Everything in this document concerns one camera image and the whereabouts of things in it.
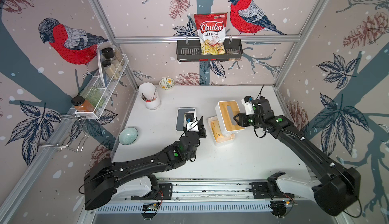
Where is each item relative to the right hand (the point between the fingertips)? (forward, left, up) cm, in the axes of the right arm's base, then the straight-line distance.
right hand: (237, 115), depth 80 cm
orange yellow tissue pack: (-4, +9, -13) cm, 16 cm away
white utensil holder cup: (+21, +56, -6) cm, 60 cm away
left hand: (-5, +18, +6) cm, 20 cm away
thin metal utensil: (+21, +52, -6) cm, 57 cm away
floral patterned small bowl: (+42, +50, -17) cm, 67 cm away
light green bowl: (-6, +65, -17) cm, 68 cm away
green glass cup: (-3, +69, +17) cm, 71 cm away
